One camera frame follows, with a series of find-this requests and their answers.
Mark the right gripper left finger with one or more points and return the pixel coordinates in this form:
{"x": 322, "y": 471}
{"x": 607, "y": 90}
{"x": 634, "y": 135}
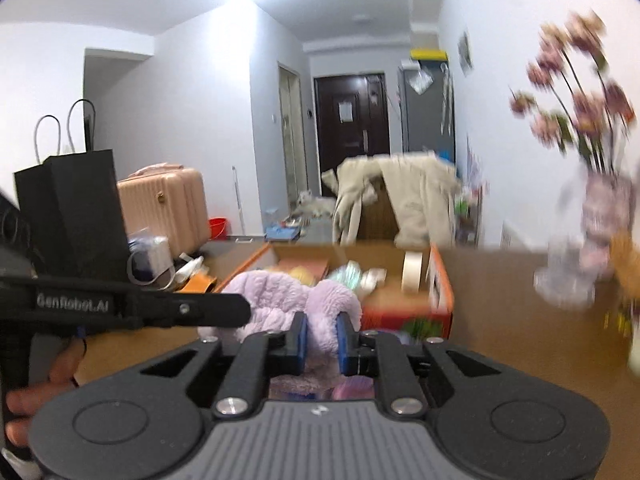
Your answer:
{"x": 296, "y": 345}

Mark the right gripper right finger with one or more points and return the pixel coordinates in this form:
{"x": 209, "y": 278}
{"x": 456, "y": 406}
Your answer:
{"x": 348, "y": 346}

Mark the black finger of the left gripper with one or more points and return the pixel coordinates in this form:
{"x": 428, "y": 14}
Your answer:
{"x": 210, "y": 310}

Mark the lilac fluffy plush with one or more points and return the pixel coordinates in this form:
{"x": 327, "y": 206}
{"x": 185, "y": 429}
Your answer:
{"x": 274, "y": 299}

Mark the person's left hand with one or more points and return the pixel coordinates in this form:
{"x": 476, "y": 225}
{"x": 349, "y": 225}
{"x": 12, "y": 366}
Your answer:
{"x": 26, "y": 402}

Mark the orange pouch on table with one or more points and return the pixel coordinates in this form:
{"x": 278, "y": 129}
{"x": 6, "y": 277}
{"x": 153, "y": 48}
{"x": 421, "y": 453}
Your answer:
{"x": 199, "y": 283}

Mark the yellow plush toy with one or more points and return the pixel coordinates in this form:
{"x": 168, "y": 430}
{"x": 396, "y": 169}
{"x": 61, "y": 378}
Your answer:
{"x": 304, "y": 276}

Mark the red orange cardboard box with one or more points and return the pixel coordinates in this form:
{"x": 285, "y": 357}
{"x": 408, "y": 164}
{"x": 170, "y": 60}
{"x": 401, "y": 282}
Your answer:
{"x": 428, "y": 313}

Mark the red bucket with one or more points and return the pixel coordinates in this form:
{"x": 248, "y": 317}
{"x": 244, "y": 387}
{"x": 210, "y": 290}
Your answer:
{"x": 218, "y": 228}

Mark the white tape roll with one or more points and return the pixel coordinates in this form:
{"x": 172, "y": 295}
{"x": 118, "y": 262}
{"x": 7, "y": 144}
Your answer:
{"x": 411, "y": 276}

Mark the pink hard suitcase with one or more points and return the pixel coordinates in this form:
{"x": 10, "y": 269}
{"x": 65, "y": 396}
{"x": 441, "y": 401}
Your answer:
{"x": 166, "y": 200}

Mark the black paper shopping bag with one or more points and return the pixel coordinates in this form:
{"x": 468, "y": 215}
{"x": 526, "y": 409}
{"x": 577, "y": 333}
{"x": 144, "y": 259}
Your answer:
{"x": 72, "y": 205}

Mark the white dog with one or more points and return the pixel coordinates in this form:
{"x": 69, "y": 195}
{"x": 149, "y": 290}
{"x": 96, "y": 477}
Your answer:
{"x": 314, "y": 206}

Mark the beige coat on chair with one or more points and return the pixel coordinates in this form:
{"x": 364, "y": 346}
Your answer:
{"x": 421, "y": 187}

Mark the dark brown entrance door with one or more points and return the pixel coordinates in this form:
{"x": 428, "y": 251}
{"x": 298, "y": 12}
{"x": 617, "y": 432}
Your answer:
{"x": 352, "y": 118}

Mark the patterned flower vase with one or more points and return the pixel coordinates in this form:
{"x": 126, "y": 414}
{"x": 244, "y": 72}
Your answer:
{"x": 577, "y": 262}

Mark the grey cabinet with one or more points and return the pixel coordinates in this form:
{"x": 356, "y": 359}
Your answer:
{"x": 426, "y": 102}

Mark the pink artificial flowers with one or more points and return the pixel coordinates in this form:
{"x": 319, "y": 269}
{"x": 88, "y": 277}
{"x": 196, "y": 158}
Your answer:
{"x": 593, "y": 114}

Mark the white charger box with cable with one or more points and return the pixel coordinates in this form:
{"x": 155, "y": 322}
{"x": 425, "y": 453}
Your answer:
{"x": 150, "y": 264}

